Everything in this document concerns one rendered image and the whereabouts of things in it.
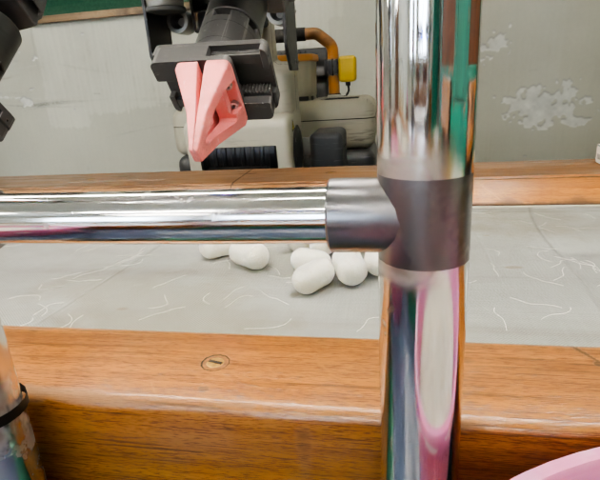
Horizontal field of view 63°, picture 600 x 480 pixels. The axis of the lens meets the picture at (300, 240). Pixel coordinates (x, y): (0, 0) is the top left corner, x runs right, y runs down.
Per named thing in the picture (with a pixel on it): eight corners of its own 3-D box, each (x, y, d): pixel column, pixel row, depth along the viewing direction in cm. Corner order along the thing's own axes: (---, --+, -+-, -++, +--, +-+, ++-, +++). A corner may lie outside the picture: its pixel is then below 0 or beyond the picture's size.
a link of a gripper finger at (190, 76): (242, 124, 35) (262, 41, 40) (150, 127, 36) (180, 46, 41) (262, 183, 41) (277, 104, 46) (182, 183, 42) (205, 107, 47)
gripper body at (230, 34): (264, 52, 39) (276, -2, 43) (147, 59, 41) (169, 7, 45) (278, 112, 45) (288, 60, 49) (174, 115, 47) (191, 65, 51)
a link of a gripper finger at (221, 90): (210, 125, 36) (233, 43, 41) (121, 128, 37) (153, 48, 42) (234, 183, 41) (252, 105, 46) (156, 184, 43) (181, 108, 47)
